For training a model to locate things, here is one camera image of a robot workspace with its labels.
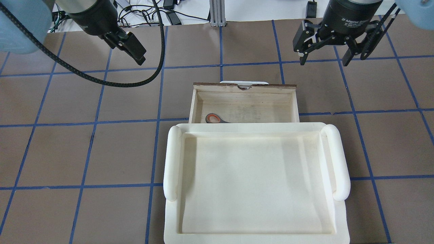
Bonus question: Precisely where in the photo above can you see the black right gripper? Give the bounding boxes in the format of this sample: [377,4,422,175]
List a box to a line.
[293,0,383,66]

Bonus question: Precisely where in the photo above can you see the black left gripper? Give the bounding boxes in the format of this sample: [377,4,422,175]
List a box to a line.
[56,0,146,65]

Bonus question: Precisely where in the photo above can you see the black scissors orange rivet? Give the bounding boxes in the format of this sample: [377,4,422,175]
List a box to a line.
[205,113,229,124]

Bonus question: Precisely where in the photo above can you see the wooden drawer with white handle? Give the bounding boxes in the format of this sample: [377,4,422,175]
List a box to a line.
[189,81,300,123]

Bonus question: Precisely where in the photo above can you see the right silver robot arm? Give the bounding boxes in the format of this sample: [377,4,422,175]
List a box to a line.
[293,0,434,66]

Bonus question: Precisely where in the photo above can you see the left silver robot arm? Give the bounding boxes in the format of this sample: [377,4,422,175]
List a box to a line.
[1,0,146,70]

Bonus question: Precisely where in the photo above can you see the brown paper mat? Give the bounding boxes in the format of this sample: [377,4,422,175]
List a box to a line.
[1,14,433,244]

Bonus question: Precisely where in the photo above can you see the white plastic storage bin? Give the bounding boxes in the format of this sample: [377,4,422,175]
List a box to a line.
[163,122,351,244]

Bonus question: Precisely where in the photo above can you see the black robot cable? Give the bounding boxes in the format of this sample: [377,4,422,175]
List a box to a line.
[0,0,166,88]

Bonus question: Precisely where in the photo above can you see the aluminium frame post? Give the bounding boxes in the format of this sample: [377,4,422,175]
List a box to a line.
[209,0,227,27]

